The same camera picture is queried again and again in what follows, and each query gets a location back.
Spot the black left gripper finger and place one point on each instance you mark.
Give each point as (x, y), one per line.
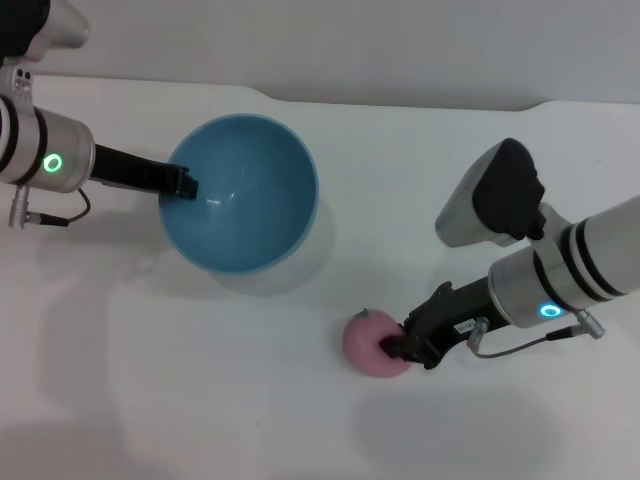
(190, 187)

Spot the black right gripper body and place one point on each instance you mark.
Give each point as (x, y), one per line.
(450, 320)

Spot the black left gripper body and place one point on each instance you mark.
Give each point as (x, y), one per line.
(135, 172)

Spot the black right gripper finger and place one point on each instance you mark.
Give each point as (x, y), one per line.
(405, 329)
(399, 348)

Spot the pink toy peach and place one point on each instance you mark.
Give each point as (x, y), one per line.
(365, 347)

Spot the blue ceramic bowl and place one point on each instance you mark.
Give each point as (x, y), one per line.
(260, 210)

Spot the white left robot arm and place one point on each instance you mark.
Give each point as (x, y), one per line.
(55, 150)

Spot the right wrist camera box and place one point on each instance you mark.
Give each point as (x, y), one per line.
(495, 195)

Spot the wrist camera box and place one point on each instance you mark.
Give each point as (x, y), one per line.
(45, 25)
(495, 195)

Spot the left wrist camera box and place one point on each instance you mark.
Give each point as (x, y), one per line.
(45, 25)

